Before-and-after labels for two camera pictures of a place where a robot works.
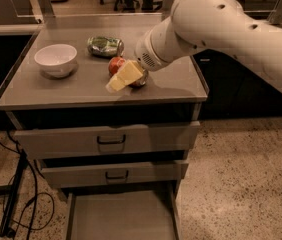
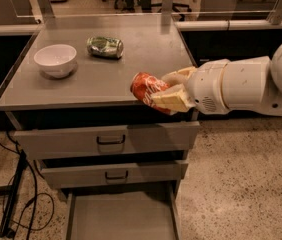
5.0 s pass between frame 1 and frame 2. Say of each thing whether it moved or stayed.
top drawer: stayed
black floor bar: stayed
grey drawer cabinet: stayed
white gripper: moved
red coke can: moved
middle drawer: stayed
